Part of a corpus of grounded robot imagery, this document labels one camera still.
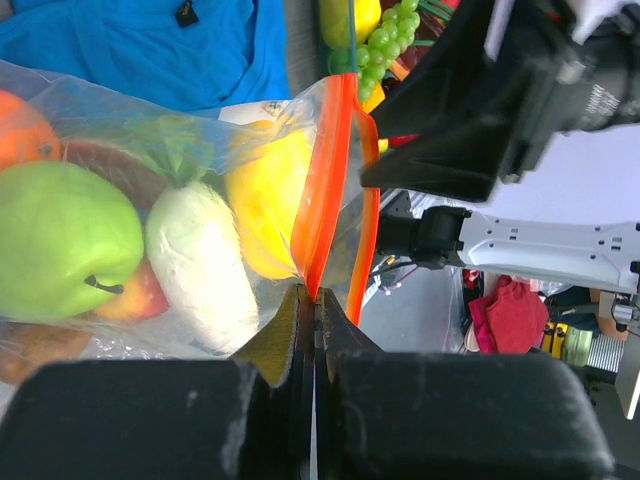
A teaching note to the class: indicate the clear zip top bag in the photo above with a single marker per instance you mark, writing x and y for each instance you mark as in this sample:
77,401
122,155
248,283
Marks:
333,238

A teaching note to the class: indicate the yellow orange mango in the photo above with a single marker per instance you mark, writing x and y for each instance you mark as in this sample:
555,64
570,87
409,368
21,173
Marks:
338,16

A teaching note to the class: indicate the green grapes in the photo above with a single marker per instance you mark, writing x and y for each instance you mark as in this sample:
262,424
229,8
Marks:
372,59

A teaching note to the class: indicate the orange fruit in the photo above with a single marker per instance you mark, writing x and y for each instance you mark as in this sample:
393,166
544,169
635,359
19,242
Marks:
26,135

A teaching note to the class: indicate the red cloth in background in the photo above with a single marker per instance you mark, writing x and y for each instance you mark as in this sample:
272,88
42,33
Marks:
509,320

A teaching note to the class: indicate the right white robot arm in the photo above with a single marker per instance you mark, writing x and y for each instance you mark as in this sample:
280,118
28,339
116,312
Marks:
601,256

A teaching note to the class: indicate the white radish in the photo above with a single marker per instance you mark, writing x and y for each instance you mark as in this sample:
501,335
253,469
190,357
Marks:
194,250

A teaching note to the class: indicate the green apple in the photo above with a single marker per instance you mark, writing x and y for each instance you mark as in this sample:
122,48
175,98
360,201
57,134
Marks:
69,241

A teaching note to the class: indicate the red apple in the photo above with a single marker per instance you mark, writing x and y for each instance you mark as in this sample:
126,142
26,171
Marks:
142,299

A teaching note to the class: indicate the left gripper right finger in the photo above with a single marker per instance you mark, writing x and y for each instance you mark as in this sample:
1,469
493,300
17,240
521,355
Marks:
383,415

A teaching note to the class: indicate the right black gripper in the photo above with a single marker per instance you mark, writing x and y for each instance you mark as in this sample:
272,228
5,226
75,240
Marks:
502,79

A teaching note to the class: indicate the blue folded t-shirt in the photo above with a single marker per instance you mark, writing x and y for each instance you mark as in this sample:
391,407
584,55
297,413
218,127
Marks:
183,55

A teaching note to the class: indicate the brown kiwi fruit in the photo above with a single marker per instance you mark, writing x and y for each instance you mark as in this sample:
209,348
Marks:
27,347

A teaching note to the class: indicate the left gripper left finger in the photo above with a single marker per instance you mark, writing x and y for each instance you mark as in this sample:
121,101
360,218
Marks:
247,417

